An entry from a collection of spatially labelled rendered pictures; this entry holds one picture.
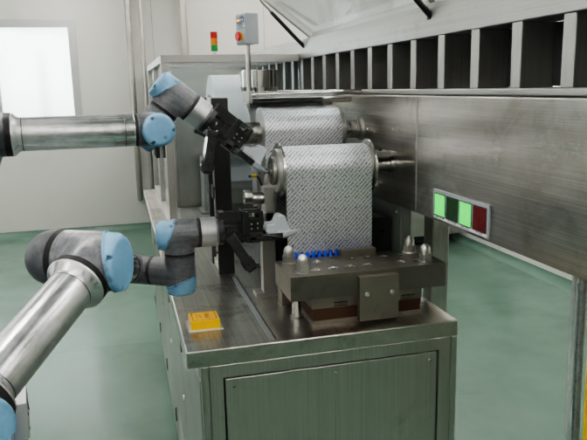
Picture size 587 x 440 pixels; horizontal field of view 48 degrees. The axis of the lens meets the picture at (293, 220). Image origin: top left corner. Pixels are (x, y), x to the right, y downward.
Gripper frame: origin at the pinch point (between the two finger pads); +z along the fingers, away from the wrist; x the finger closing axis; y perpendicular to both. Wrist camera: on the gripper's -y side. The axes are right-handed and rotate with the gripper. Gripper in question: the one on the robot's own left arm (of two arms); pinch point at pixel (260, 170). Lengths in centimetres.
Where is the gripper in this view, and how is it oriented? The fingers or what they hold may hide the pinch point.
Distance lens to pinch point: 176.9
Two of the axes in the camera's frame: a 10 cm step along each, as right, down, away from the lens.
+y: 6.0, -8.0, 0.0
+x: -2.5, -1.9, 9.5
